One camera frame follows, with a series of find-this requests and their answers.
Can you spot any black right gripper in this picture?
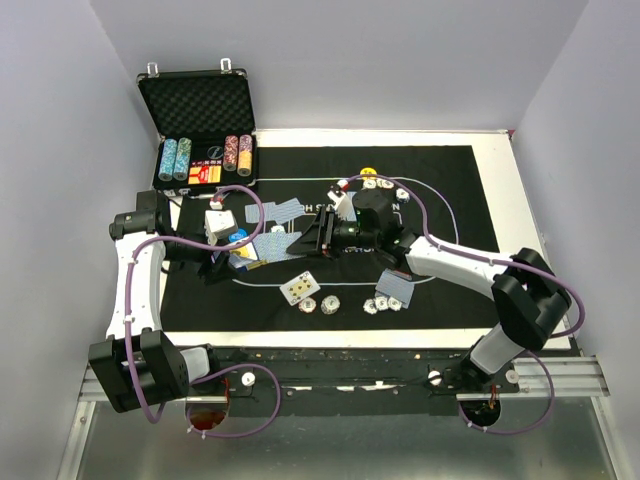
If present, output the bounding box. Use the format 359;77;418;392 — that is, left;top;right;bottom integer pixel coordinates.
286;206;379;264

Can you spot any blue playing card box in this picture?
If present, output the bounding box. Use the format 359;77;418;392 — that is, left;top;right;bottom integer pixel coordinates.
229;243;266;271

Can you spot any blue small blind button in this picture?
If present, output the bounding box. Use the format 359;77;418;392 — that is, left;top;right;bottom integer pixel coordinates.
228;229;248;242

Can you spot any red triangular dealer button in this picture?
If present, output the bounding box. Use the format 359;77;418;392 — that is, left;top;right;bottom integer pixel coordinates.
391;270;412;281

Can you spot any blue backed card fan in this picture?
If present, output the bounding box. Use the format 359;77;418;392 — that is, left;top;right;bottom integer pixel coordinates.
253;232;301;263

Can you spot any blue backed card bottom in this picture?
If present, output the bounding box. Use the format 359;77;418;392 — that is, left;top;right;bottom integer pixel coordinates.
376;282;414;309

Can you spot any blue backed card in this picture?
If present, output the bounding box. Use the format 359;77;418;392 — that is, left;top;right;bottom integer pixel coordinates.
244;202;276;224
376;282;414;309

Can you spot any blue poker chip stack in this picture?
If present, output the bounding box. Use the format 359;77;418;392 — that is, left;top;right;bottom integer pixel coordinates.
363;296;403;315

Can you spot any grey poker chip stack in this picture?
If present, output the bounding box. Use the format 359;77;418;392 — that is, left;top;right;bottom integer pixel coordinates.
321;295;341;315

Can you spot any face up spade card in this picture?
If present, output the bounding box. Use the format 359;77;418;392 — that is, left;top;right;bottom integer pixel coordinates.
279;271;320;306

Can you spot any red poker chip stack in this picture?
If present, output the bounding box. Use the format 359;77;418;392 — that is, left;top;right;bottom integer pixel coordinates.
298;297;317;314

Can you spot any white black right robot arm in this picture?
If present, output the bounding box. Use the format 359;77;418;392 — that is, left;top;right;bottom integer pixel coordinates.
287;189;571;392

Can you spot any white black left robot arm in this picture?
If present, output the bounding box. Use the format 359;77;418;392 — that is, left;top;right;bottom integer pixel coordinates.
88;191;238;413

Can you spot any black poker table mat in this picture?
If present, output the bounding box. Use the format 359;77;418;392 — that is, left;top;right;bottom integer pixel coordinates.
161;146;498;332

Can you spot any card deck in case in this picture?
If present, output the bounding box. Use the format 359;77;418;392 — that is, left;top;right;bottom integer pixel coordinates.
188;159;223;185

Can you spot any green chip row in case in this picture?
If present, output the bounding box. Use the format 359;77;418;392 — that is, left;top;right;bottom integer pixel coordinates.
173;137;192;181

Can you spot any orange chip row in case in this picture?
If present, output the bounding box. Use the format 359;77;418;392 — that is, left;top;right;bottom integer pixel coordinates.
237;134;253;177

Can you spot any black aluminium poker case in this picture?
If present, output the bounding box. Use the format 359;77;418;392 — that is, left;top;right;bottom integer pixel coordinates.
136;58;258;196

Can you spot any blue chip row in case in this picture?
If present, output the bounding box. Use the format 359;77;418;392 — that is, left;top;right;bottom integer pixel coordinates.
158;138;178;182

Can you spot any red chip row in case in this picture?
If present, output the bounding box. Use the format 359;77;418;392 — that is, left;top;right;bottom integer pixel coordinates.
223;135;239;172

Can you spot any white table board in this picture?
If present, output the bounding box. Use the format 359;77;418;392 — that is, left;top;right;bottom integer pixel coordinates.
167;129;544;350

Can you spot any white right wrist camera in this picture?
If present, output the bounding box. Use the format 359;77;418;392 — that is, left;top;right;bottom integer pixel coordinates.
327;179;356;221

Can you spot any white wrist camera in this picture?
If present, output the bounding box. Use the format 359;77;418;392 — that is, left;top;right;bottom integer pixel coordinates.
327;179;356;221
204;210;238;246

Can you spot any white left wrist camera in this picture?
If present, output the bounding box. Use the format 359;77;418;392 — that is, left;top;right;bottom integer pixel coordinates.
204;210;238;246

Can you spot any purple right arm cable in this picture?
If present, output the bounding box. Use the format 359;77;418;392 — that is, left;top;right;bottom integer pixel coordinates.
339;173;587;435

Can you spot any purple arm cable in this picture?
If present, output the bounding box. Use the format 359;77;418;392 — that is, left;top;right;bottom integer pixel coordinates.
124;184;283;440
339;173;587;435

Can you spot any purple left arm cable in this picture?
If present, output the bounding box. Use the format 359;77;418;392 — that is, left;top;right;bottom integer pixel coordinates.
124;184;283;440

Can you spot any aluminium rail frame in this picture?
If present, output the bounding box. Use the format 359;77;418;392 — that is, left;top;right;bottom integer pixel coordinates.
58;349;618;479

